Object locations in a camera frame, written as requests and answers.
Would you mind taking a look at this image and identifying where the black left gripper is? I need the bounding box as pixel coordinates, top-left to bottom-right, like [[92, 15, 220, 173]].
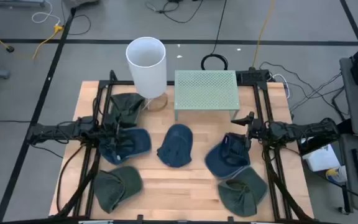
[[99, 113, 121, 152]]

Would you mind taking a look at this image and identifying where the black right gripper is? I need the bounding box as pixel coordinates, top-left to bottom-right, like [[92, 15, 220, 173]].
[[231, 111, 265, 151]]

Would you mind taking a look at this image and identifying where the blue denim cap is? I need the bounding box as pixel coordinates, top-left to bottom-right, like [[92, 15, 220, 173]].
[[204, 133, 252, 180], [156, 123, 194, 169], [98, 127, 152, 166]]

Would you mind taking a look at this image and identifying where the dark green cap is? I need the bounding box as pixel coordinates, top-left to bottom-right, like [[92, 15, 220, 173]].
[[104, 92, 146, 129]]

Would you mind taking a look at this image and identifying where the olive green cap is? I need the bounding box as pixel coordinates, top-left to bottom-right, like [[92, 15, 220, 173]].
[[93, 166, 144, 215], [218, 166, 269, 218]]

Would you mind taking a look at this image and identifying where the black power strip box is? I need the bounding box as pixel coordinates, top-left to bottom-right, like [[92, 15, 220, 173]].
[[235, 68, 270, 85]]

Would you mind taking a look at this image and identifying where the pale green perforated metal shelf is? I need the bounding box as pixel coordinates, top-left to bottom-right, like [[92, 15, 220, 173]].
[[174, 70, 241, 121]]

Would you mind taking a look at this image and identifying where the white cylindrical lamp shade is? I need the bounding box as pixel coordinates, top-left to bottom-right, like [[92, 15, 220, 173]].
[[125, 36, 167, 100]]

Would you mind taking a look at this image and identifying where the yellow and blue bottle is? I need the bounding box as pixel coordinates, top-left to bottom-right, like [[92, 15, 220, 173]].
[[325, 166, 349, 184]]

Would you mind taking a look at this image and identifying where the black aluminium table frame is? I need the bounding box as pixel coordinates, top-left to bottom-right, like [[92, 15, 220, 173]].
[[54, 70, 315, 223]]

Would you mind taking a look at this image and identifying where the black cable with coil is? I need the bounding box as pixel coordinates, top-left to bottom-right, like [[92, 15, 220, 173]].
[[200, 0, 229, 71]]

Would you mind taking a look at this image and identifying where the long yellow cable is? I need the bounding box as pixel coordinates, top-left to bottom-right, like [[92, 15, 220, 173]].
[[252, 0, 276, 69]]

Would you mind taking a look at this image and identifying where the yellow extension cord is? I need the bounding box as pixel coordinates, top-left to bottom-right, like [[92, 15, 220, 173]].
[[0, 23, 65, 60]]

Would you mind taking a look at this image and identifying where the white cable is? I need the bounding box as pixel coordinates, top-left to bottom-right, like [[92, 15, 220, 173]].
[[31, 0, 61, 25]]

